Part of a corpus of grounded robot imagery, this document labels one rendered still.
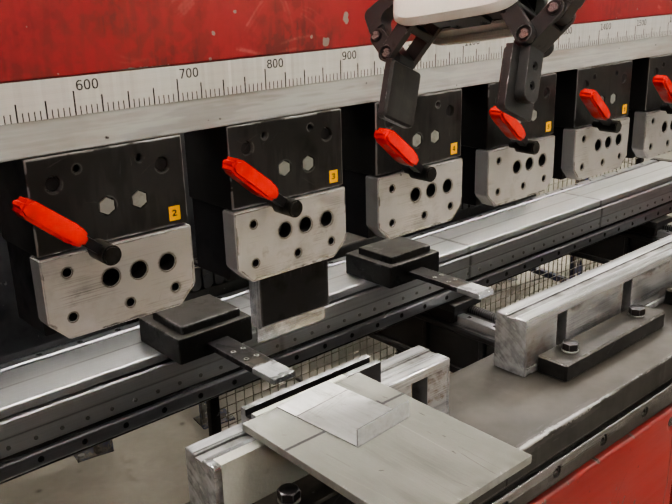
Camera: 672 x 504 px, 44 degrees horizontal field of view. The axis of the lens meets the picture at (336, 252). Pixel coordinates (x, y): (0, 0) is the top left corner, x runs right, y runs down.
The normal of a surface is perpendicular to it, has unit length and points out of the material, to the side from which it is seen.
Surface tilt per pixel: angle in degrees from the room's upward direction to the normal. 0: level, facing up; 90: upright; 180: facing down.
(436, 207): 90
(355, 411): 0
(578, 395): 0
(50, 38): 90
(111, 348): 0
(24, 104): 90
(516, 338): 90
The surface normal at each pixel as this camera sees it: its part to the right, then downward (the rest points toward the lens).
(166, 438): -0.03, -0.95
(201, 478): -0.75, 0.23
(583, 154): 0.66, 0.22
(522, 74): -0.67, -0.16
